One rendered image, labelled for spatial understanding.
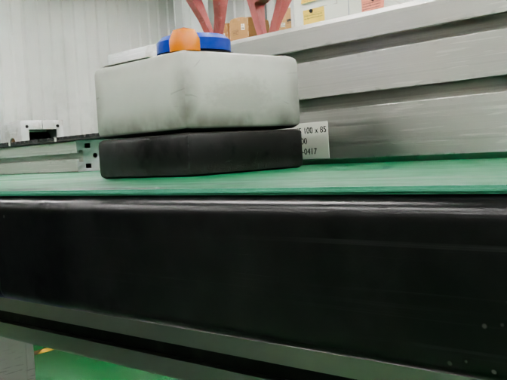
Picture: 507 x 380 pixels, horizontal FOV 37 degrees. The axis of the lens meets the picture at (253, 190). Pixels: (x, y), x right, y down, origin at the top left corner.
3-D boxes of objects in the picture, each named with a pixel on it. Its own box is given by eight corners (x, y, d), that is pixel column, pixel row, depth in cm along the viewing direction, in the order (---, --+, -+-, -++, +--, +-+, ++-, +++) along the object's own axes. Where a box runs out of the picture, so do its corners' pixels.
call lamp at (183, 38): (163, 53, 36) (161, 28, 36) (187, 54, 37) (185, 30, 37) (182, 49, 35) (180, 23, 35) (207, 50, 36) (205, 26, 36)
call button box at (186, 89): (98, 179, 41) (90, 62, 41) (231, 168, 48) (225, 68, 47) (189, 176, 35) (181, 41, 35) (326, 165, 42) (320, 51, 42)
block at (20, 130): (-9, 171, 152) (-12, 124, 151) (44, 167, 159) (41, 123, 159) (11, 170, 144) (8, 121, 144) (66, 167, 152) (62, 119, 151)
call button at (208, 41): (143, 76, 41) (140, 39, 41) (200, 78, 43) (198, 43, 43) (188, 67, 38) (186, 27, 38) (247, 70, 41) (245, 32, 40)
